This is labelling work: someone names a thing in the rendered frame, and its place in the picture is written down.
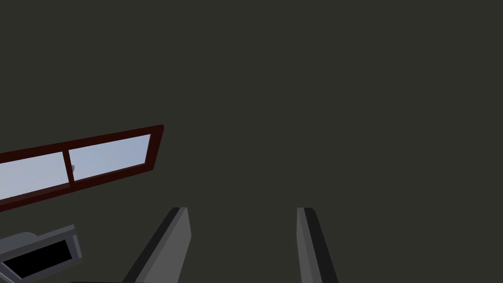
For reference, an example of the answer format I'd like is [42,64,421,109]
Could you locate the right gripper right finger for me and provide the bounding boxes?
[296,206,339,283]

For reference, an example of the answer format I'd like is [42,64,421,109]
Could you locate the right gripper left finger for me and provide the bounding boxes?
[122,206,193,283]

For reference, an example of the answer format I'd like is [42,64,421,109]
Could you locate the dark red framed window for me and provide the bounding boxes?
[0,124,165,213]

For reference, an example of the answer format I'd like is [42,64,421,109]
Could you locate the grey appliance with black front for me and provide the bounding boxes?
[0,224,83,283]

